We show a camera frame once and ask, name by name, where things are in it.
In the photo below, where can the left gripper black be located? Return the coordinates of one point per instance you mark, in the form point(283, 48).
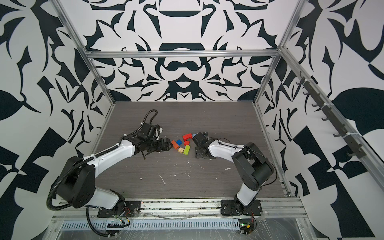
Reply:
point(162, 147)

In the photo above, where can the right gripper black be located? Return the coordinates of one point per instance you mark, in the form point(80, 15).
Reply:
point(198, 153)

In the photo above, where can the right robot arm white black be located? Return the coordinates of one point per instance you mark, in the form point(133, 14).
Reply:
point(253, 168)

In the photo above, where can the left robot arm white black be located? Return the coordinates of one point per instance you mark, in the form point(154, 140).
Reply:
point(76, 186)

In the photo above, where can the orange wood block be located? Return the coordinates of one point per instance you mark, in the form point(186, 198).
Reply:
point(175, 145)

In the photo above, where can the red arch wood block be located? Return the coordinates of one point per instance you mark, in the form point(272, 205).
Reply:
point(187, 137)

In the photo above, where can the lime green wood block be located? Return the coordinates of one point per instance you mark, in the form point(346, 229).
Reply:
point(186, 150)

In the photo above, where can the small green circuit board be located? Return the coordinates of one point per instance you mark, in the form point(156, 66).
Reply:
point(247, 226)

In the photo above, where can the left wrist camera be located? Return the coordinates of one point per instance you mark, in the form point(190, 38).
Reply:
point(155, 131)

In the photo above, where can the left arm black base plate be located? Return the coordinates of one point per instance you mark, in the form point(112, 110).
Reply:
point(120, 209)

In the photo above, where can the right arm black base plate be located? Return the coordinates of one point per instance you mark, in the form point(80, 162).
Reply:
point(235, 208)

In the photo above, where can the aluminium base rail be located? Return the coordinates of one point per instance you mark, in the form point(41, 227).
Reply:
point(291, 208)

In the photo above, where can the white slotted cable duct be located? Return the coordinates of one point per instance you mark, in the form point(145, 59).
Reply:
point(175, 224)

